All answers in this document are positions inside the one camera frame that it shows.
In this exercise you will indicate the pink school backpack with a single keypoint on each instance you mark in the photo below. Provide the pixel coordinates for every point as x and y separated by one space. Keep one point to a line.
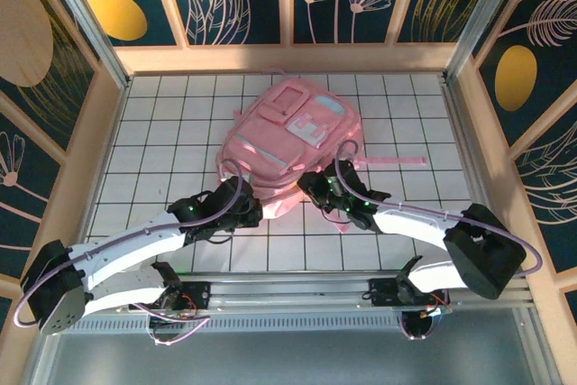
288 132

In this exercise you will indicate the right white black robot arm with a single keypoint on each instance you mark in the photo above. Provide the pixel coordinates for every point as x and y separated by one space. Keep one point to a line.
482 250

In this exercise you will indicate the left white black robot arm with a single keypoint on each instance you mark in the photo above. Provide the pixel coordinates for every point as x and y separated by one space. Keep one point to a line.
54 295

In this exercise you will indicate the slotted grey metal strip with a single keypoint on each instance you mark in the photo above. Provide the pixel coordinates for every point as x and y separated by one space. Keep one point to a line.
270 324

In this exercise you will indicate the small electronics board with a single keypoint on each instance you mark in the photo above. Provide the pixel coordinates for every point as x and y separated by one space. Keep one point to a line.
435 310
173 318

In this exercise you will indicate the long aluminium mounting rail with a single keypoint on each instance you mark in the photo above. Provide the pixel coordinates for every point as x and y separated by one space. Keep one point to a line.
288 290

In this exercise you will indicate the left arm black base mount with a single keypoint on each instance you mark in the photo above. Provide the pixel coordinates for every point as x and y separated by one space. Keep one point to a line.
198 290

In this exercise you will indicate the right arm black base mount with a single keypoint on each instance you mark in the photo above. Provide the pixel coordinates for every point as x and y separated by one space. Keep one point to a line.
381 292

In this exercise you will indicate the aluminium side rail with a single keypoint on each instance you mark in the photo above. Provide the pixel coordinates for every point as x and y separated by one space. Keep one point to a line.
460 132

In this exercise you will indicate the aluminium corner post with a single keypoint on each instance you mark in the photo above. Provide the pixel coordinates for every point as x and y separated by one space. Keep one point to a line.
481 20
88 20

